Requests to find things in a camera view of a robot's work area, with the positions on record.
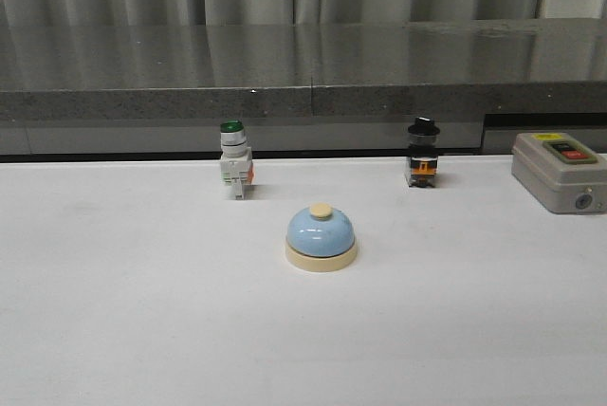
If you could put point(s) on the blue and cream service bell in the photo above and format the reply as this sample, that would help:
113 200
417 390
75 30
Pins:
320 238

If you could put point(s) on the green pushbutton switch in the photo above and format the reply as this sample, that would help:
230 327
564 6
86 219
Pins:
236 164

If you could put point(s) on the grey start-stop switch box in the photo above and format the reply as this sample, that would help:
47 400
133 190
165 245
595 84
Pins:
563 174

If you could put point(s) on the grey stone counter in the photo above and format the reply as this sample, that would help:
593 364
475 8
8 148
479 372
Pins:
301 91

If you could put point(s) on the black selector knob switch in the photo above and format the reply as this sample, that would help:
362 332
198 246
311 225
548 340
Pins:
422 160

